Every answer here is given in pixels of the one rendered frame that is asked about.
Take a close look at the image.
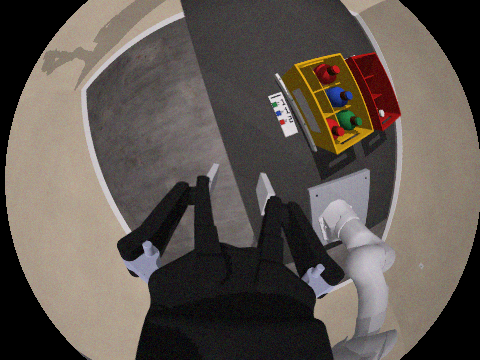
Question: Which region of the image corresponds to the white paper strip with colored marks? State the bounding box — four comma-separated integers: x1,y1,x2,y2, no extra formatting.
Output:
268,92,298,137

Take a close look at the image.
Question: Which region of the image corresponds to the blue bottle with light blue label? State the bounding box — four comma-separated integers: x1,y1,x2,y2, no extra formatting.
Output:
324,87,353,108

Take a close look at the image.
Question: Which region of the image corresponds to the green bottle with pale green label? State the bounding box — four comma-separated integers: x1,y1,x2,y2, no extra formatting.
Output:
335,110,362,131

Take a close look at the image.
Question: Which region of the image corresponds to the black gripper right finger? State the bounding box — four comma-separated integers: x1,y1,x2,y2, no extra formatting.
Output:
254,173,345,299

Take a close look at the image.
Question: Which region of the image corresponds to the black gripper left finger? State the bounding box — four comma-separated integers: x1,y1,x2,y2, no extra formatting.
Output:
117,163,227,290

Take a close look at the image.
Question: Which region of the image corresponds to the red crate with dividers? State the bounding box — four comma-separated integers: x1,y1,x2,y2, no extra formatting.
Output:
345,52,401,131

